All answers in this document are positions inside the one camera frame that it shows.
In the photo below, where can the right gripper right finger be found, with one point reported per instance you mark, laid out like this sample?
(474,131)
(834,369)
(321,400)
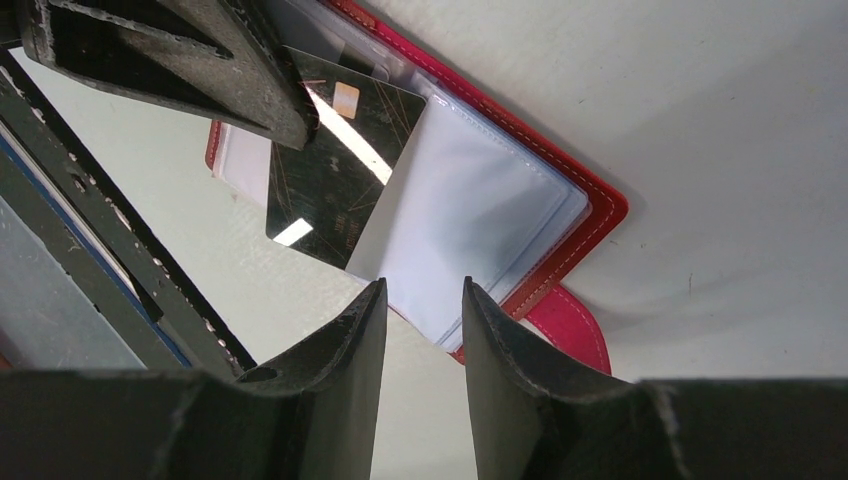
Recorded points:
(538,413)

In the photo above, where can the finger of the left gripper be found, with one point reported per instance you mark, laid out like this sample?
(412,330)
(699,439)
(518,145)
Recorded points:
(221,60)

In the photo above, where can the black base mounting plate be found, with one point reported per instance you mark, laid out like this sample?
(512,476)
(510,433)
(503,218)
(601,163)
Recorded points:
(85,283)

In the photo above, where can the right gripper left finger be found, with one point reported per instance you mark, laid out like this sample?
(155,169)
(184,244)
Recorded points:
(308,413)

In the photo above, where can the red leather card holder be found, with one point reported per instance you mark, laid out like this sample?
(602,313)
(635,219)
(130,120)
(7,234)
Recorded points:
(475,193)

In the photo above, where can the black credit card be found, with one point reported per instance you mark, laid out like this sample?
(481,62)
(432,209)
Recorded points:
(321,197)

